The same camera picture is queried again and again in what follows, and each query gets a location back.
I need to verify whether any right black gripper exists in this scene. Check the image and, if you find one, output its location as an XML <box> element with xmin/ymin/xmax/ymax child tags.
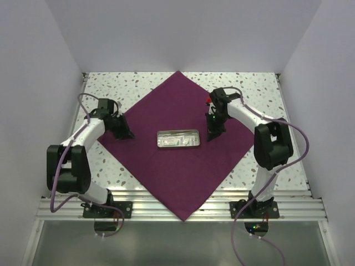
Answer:
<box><xmin>205</xmin><ymin>111</ymin><xmax>230</xmax><ymax>142</ymax></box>

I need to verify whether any suture packet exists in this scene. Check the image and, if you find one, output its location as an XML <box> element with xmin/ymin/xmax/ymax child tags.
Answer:
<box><xmin>157</xmin><ymin>134</ymin><xmax>183</xmax><ymax>147</ymax></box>
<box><xmin>182</xmin><ymin>135</ymin><xmax>196</xmax><ymax>147</ymax></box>

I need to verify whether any metal instrument tray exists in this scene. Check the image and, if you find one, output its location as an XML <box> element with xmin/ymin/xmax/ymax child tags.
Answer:
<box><xmin>157</xmin><ymin>130</ymin><xmax>200</xmax><ymax>149</ymax></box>

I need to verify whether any purple surgical cloth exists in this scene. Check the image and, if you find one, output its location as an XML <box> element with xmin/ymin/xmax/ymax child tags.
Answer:
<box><xmin>99</xmin><ymin>71</ymin><xmax>253</xmax><ymax>221</ymax></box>

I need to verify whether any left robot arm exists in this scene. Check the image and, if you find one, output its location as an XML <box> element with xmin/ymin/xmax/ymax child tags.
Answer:
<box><xmin>47</xmin><ymin>98</ymin><xmax>134</xmax><ymax>218</ymax></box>

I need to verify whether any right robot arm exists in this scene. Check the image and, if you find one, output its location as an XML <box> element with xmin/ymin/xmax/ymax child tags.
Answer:
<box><xmin>205</xmin><ymin>87</ymin><xmax>293</xmax><ymax>219</ymax></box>

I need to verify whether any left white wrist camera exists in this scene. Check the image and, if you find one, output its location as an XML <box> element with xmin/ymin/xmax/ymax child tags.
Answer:
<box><xmin>115</xmin><ymin>101</ymin><xmax>122</xmax><ymax>115</ymax></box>

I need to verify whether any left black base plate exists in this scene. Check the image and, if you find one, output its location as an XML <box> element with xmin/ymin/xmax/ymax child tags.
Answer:
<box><xmin>80</xmin><ymin>201</ymin><xmax>133</xmax><ymax>219</ymax></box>

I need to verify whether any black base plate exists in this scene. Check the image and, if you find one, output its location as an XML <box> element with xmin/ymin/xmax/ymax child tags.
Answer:
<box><xmin>80</xmin><ymin>201</ymin><xmax>133</xmax><ymax>219</ymax></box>
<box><xmin>229</xmin><ymin>197</ymin><xmax>280</xmax><ymax>219</ymax></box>

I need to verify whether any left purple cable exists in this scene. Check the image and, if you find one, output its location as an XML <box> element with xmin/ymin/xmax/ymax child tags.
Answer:
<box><xmin>49</xmin><ymin>93</ymin><xmax>125</xmax><ymax>238</ymax></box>

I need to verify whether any purple cable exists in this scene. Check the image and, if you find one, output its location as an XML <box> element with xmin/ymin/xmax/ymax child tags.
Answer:
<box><xmin>230</xmin><ymin>86</ymin><xmax>310</xmax><ymax>266</ymax></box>
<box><xmin>49</xmin><ymin>93</ymin><xmax>125</xmax><ymax>238</ymax></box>

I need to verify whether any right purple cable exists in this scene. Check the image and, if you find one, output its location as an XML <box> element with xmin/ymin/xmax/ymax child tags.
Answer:
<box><xmin>230</xmin><ymin>86</ymin><xmax>310</xmax><ymax>266</ymax></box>

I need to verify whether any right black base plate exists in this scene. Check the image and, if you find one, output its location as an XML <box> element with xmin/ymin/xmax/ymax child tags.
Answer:
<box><xmin>229</xmin><ymin>197</ymin><xmax>280</xmax><ymax>219</ymax></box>

